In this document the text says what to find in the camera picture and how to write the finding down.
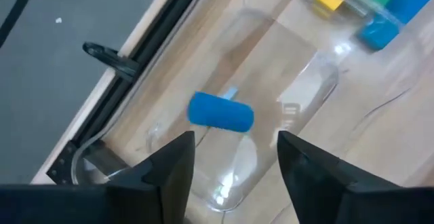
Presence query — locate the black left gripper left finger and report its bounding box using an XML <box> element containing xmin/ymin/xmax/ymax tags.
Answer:
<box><xmin>105</xmin><ymin>130</ymin><xmax>197</xmax><ymax>224</ymax></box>

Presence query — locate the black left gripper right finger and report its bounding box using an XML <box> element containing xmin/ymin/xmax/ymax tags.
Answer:
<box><xmin>277</xmin><ymin>130</ymin><xmax>401</xmax><ymax>224</ymax></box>

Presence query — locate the blue cylinder block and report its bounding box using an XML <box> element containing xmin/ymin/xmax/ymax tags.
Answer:
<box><xmin>186</xmin><ymin>91</ymin><xmax>256</xmax><ymax>134</ymax></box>

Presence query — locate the long blue block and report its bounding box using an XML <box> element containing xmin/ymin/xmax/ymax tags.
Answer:
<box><xmin>356</xmin><ymin>0</ymin><xmax>434</xmax><ymax>52</ymax></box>

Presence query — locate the clear plastic bin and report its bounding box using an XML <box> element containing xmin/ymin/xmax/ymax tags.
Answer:
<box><xmin>69</xmin><ymin>0</ymin><xmax>343</xmax><ymax>214</ymax></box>

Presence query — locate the black table edge clamp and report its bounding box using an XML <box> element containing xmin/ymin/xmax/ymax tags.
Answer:
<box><xmin>82</xmin><ymin>41</ymin><xmax>140</xmax><ymax>83</ymax></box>

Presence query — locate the black table edge rail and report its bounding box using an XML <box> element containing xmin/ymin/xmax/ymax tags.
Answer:
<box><xmin>46</xmin><ymin>0</ymin><xmax>204</xmax><ymax>186</ymax></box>

